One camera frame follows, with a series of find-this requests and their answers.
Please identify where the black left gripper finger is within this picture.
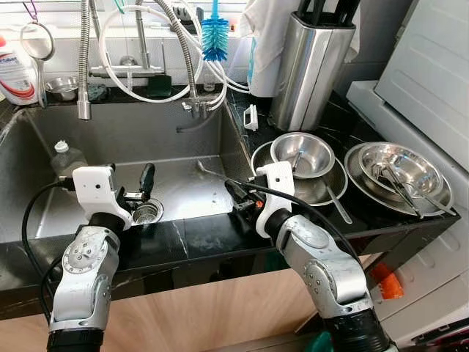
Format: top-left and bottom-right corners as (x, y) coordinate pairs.
(139, 162), (157, 203)

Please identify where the small steel bowl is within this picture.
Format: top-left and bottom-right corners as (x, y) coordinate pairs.
(270, 132), (336, 180)

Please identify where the wooden kitchen cabinet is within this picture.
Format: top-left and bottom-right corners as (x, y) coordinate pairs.
(0, 268), (345, 352)

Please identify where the steel sink drain strainer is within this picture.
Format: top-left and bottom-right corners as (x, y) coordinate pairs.
(130, 198), (165, 224)

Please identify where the stainless steel sink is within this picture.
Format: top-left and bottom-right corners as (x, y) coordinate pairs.
(0, 99), (254, 243)

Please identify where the small white plastic clip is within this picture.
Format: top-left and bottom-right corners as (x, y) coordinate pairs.
(243, 104), (259, 133)

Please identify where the clear plastic bottle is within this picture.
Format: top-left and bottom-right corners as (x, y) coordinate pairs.
(51, 139), (89, 180)

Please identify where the dark green sponge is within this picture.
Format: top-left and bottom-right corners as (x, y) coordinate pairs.
(150, 73), (180, 100)

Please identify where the grey scouring pad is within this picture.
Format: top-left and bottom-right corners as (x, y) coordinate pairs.
(88, 84), (118, 103)

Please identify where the large steel plate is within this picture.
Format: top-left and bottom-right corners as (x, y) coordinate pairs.
(344, 141), (455, 219)

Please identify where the chrome tap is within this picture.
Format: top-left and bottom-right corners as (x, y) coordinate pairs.
(89, 9), (168, 80)

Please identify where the tiny steel bowl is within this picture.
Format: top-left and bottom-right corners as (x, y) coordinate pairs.
(45, 76), (80, 102)

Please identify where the stainless steel knife block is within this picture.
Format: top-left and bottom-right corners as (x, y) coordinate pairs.
(270, 0), (361, 133)

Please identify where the white hanging cloth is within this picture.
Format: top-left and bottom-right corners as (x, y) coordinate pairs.
(238, 0), (301, 100)

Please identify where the large steel bowl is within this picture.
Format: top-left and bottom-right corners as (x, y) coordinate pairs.
(357, 142), (444, 200)

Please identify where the blue bottle brush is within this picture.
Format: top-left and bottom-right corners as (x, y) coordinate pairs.
(200, 0), (230, 63)

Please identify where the white appliance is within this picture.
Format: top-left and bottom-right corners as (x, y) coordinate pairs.
(344, 79), (469, 345)

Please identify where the green rubbish bag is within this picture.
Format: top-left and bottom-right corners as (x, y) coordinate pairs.
(304, 330), (334, 352)

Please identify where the orange plastic object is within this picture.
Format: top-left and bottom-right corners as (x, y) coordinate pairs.
(370, 262), (405, 300)

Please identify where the white red dish soap bottle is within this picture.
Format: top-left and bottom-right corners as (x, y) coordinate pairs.
(0, 33), (41, 107)

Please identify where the metal mesh strainer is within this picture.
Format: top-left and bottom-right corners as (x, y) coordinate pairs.
(20, 21), (56, 89)

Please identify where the grey appliance lid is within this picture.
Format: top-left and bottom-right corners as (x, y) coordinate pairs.
(374, 0), (469, 173)

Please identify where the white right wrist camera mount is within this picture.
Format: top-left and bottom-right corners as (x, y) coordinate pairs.
(253, 161), (296, 237)

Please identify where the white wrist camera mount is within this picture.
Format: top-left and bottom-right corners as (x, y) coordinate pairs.
(253, 161), (296, 237)
(72, 165), (134, 230)

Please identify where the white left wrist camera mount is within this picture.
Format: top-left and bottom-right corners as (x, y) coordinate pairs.
(72, 165), (134, 230)

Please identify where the white flexible hose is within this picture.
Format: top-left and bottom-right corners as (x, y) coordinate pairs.
(97, 4), (254, 103)

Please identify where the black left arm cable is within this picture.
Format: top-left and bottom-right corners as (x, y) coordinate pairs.
(21, 180), (75, 323)

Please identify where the metal spring hose faucet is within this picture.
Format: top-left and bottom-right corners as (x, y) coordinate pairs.
(75, 0), (213, 122)

